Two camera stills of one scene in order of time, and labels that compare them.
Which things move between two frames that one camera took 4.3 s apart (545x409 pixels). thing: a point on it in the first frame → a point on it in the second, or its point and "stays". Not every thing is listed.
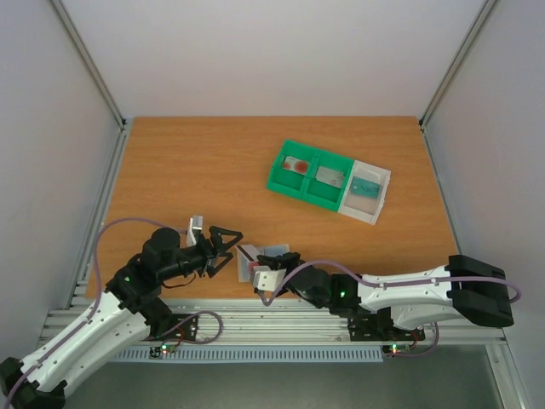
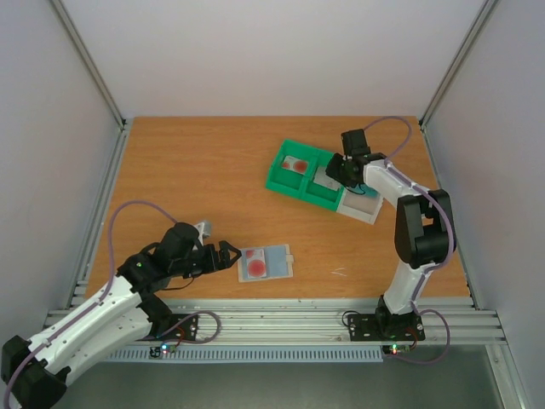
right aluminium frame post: x=456 y=62 stays
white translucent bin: x=365 y=192 stays
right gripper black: x=280 y=264 → x=337 y=168
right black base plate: x=381 y=327 stays
